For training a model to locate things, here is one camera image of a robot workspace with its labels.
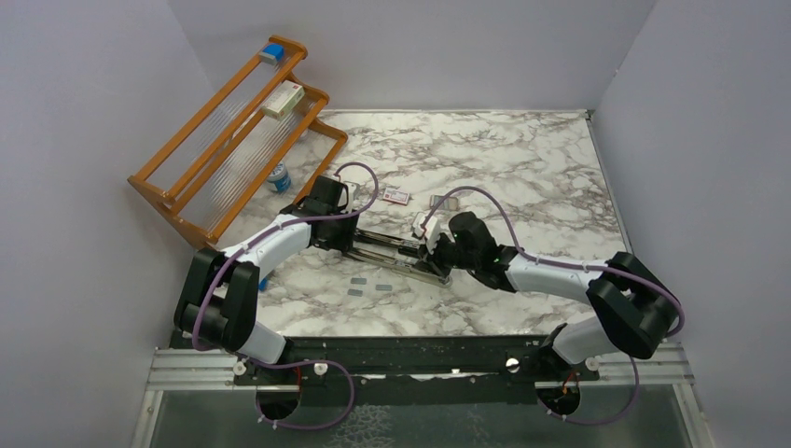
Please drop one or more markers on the silver staple strip tray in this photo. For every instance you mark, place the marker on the silver staple strip tray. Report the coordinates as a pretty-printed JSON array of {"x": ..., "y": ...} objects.
[{"x": 440, "y": 203}]

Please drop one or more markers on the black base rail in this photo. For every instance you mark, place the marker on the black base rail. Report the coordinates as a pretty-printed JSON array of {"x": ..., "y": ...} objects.
[{"x": 337, "y": 371}]

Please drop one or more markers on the black stapler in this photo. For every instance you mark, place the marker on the black stapler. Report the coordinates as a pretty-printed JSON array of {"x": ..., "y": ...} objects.
[{"x": 402, "y": 246}]

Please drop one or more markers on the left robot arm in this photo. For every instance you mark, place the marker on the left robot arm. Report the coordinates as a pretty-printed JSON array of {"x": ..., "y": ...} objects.
[{"x": 221, "y": 287}]

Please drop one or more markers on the red white staple box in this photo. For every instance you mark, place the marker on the red white staple box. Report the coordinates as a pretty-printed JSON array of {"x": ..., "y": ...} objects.
[{"x": 397, "y": 196}]

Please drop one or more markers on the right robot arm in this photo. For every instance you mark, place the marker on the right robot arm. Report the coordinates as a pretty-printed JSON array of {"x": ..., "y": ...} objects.
[{"x": 634, "y": 312}]

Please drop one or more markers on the orange wooden shelf rack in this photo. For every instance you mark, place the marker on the orange wooden shelf rack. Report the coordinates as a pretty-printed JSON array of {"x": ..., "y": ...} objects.
[{"x": 204, "y": 176}]

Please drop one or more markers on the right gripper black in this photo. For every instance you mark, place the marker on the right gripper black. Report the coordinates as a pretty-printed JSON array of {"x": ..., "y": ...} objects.
[{"x": 433, "y": 260}]

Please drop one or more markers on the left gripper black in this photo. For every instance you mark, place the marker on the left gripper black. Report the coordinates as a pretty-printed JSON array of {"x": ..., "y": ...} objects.
[{"x": 344, "y": 241}]

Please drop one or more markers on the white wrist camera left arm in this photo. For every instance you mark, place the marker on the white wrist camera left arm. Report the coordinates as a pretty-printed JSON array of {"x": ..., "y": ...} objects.
[{"x": 349, "y": 195}]

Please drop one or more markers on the white red box on shelf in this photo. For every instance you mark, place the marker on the white red box on shelf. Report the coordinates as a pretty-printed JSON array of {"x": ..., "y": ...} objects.
[{"x": 282, "y": 99}]

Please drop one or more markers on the blue grey eraser block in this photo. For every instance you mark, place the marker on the blue grey eraser block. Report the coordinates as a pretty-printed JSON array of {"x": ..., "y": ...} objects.
[{"x": 271, "y": 54}]

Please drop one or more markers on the blue white jar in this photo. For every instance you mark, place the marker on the blue white jar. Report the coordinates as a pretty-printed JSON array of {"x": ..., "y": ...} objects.
[{"x": 279, "y": 179}]

